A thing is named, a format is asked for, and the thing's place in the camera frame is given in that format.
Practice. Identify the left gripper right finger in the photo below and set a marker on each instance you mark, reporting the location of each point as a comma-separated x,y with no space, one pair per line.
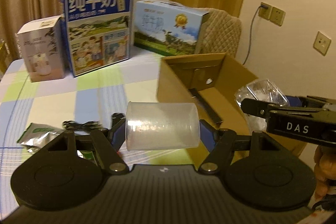
220,144

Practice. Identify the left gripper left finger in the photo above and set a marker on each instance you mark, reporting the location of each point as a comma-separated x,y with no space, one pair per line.
107,142

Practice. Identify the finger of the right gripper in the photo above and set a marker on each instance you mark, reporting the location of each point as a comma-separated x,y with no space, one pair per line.
311,102
255,107

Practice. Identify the clear plastic bag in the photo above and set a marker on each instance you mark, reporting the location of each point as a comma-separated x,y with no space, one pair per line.
262,90

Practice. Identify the clear plastic cup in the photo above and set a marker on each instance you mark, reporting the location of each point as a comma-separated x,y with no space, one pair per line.
161,126

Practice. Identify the silver green foil pouch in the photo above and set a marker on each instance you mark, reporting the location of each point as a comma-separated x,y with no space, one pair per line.
36,136

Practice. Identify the black shaver box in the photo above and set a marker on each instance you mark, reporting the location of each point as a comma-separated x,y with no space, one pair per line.
209,110

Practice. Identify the person's right hand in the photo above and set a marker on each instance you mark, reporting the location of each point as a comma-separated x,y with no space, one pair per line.
324,172

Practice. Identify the checkered table cloth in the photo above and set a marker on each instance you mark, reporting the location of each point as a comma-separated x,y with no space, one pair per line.
91,97

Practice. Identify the brown cardboard box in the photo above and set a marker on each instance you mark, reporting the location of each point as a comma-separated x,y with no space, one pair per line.
216,76

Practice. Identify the quilted beige chair cover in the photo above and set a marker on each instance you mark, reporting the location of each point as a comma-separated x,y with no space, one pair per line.
222,33

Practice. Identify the white humidifier box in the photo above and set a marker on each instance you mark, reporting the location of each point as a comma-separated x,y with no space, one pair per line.
41,46

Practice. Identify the light blue milk box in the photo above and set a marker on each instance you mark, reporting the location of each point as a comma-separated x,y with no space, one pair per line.
169,28

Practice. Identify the dark blue milk carton box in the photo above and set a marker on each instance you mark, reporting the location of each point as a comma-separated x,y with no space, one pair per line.
97,33

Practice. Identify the wall switch plate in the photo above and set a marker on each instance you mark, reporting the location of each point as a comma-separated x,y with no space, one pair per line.
321,43

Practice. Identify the wall socket plain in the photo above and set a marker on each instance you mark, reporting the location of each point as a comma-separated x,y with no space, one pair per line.
277,16

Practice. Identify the wall socket with plug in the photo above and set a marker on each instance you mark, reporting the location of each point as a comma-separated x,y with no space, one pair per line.
265,11

